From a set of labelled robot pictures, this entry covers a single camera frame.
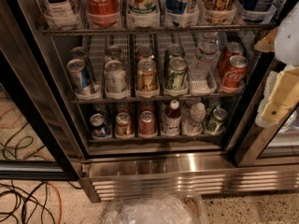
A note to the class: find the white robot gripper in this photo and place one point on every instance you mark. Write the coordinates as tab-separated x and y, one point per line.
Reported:
288	37

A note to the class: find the green front can shelf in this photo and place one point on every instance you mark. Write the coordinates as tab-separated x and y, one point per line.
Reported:
176	71

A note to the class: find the green can shelf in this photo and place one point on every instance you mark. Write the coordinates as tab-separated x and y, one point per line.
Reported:
172	51
176	71
215	122

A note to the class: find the red cola front can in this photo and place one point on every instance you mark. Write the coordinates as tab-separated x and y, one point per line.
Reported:
234	71

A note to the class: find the red cola can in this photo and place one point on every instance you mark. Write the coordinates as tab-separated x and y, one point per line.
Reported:
230	49
234	71

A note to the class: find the red cola rear can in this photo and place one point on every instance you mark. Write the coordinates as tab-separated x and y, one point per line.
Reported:
230	49

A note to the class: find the clear water bottle middle shelf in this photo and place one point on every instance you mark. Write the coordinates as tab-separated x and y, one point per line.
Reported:
206	52

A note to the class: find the clear water bottle shelf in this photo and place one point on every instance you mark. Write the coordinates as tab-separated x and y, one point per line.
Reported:
192	125
206	52

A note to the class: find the right glass fridge door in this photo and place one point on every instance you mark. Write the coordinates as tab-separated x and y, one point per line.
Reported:
260	146

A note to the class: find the glass fridge door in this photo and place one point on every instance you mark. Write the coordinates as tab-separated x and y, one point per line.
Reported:
28	149
260	146

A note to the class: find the green can bottom shelf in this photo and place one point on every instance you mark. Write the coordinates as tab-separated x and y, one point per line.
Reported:
215	122

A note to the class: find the gold bottle top shelf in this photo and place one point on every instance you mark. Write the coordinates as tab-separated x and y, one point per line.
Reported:
218	11

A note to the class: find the clear water bottle bottom shelf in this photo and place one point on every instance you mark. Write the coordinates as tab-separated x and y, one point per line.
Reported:
192	125

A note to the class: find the green rear can middle shelf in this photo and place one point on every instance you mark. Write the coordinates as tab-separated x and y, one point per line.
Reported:
172	51

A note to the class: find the brown juice bottle bottom shelf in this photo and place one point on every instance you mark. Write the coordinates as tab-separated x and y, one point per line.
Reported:
172	117

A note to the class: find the gold front can middle shelf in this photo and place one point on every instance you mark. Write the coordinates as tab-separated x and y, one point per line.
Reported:
146	75

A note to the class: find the gold can shelf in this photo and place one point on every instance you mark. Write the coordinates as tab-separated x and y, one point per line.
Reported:
123	124
144	52
146	75

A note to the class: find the gold rear can middle shelf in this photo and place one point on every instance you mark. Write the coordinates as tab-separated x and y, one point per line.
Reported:
144	52

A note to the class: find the red can bottom shelf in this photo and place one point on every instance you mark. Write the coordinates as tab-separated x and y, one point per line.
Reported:
147	123

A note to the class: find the stainless steel fridge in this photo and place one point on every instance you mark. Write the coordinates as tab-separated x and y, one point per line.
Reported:
118	167

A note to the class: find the green white bottle top shelf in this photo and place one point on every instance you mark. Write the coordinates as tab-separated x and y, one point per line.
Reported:
142	13

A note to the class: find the white front can middle shelf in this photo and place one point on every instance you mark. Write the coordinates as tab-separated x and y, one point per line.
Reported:
115	77

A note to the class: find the white can shelf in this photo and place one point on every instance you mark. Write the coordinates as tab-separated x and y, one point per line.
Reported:
115	77
113	53

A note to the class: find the gold can bottom shelf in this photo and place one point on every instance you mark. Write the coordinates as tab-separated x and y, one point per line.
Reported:
123	124

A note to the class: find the white rear can middle shelf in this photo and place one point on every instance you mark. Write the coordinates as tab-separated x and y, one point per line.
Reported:
113	53

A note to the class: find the red cola bottle top shelf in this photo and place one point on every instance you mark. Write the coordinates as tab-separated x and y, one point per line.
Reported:
103	13

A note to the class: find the blue can bottom shelf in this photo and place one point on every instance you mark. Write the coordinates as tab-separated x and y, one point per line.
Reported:
100	128

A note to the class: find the blue can shelf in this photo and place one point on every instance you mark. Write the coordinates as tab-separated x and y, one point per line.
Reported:
80	75
100	128
79	53

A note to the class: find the blue rear can middle shelf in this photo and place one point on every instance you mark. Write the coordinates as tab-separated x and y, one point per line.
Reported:
79	53

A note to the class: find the blue front can middle shelf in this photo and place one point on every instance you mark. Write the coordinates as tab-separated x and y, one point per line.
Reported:
80	75

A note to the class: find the left glass fridge door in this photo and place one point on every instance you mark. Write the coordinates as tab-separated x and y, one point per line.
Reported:
28	149

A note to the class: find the clear plastic bin with bag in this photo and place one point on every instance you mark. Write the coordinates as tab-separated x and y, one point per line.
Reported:
172	207

